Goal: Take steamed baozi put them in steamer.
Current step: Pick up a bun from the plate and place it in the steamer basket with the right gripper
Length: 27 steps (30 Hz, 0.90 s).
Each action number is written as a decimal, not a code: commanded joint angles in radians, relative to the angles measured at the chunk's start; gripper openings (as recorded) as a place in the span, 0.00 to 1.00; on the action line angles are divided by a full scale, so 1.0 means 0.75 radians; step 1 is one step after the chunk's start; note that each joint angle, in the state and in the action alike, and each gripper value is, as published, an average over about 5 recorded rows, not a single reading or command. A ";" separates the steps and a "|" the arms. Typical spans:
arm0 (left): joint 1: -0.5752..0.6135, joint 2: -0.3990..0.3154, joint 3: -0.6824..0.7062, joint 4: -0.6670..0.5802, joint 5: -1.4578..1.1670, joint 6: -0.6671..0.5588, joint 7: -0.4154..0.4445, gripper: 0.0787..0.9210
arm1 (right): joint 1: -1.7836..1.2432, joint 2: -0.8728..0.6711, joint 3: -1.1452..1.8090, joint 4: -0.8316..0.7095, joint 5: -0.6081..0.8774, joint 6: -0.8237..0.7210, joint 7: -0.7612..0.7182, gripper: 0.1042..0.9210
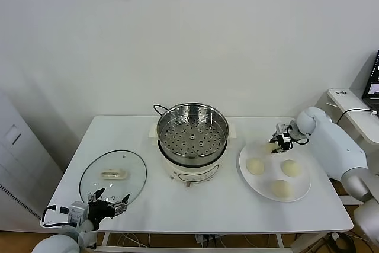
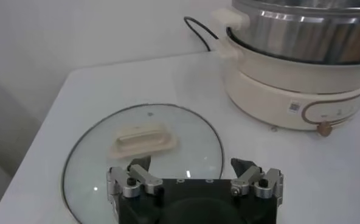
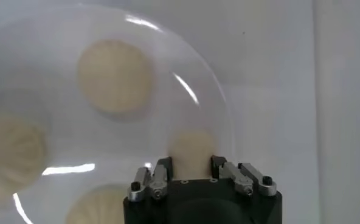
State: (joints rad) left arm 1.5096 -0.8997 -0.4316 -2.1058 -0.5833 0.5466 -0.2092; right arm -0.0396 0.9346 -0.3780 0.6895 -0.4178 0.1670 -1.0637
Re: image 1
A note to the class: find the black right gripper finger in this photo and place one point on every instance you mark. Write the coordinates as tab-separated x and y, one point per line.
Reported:
278	150
274	140

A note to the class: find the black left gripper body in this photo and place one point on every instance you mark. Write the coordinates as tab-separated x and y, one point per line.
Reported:
99	213

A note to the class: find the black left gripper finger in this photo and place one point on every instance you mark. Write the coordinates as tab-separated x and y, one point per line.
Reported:
96	196
120	208

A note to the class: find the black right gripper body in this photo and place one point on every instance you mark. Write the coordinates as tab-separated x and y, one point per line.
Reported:
286	141

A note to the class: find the white steamed baozi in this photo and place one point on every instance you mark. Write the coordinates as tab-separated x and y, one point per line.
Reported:
291	167
281	189
255	166
268	148

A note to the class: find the round glass pot lid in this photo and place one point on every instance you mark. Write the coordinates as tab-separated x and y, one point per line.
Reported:
118	161

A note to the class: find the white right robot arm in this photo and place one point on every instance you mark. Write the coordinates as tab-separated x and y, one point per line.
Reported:
334	146

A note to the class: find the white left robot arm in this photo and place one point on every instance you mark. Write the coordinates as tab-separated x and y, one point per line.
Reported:
59	244

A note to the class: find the perforated steel steamer basket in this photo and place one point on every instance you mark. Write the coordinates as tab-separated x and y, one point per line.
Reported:
192	146

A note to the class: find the round white plate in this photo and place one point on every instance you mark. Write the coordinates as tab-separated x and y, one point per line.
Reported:
263	183

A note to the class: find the small printed desk label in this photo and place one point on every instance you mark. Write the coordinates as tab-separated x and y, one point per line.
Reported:
338	92

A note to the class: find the white electric cooker base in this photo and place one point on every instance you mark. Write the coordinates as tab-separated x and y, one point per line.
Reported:
192	173

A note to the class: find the white metal cabinet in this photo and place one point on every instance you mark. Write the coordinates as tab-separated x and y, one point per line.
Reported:
17	161

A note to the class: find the white power strip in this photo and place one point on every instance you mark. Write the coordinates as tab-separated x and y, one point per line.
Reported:
204	239

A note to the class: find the black laptop power adapter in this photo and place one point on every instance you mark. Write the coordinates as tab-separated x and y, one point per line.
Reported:
373	113

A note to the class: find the black open laptop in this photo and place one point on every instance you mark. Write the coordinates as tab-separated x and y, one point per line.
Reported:
372	87

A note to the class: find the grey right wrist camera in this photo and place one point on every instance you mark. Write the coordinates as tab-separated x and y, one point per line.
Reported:
282	127

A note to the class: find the white table frame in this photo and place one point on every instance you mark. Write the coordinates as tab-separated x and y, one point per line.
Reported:
102	239

